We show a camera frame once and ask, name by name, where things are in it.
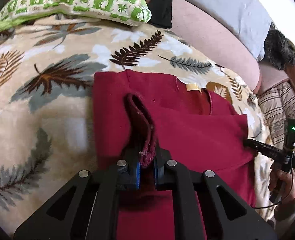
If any striped brown pillow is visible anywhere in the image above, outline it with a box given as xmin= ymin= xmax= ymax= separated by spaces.
xmin=258 ymin=82 xmax=295 ymax=148

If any beige leaf pattern blanket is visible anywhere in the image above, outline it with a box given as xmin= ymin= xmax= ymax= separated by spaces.
xmin=0 ymin=16 xmax=272 ymax=237

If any grey striped sleeve forearm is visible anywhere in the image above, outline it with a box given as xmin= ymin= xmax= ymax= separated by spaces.
xmin=267 ymin=200 xmax=295 ymax=239

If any dark red garment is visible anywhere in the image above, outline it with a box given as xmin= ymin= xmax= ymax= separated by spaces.
xmin=93 ymin=70 xmax=256 ymax=239

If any black cloth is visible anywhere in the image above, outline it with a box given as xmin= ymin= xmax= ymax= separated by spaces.
xmin=145 ymin=0 xmax=173 ymax=29

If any right hand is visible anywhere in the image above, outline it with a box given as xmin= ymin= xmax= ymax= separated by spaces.
xmin=268 ymin=165 xmax=295 ymax=204

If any green white patterned pillow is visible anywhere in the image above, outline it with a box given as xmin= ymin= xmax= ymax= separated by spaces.
xmin=0 ymin=0 xmax=152 ymax=31

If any black cable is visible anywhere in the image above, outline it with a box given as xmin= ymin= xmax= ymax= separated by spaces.
xmin=252 ymin=169 xmax=295 ymax=210

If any grey pillow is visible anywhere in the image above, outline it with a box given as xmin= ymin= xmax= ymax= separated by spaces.
xmin=186 ymin=0 xmax=272 ymax=61

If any dark furry cushion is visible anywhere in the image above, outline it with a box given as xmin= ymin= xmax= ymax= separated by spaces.
xmin=263 ymin=22 xmax=295 ymax=70

